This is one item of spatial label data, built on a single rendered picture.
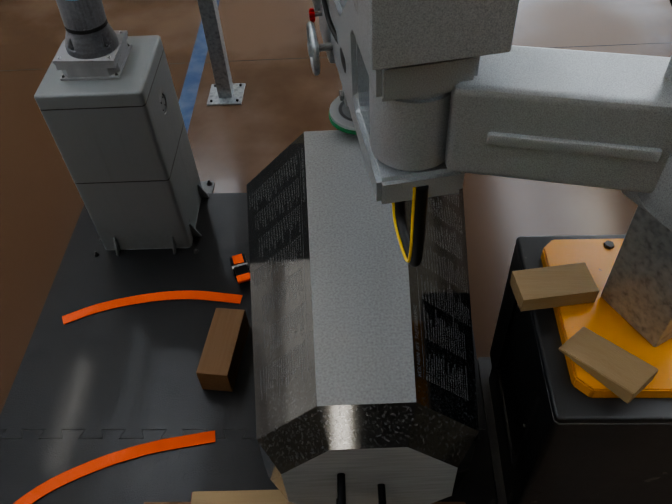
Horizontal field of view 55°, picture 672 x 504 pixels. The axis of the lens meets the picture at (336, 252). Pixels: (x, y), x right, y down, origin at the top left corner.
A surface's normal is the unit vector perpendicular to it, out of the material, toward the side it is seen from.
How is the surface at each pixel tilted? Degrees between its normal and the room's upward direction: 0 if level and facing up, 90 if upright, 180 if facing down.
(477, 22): 90
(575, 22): 0
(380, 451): 90
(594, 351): 11
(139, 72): 0
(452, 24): 90
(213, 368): 0
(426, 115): 90
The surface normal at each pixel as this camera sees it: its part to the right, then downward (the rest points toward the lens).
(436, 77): 0.16, 0.73
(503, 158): -0.22, 0.74
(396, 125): -0.44, 0.69
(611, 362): -0.17, -0.76
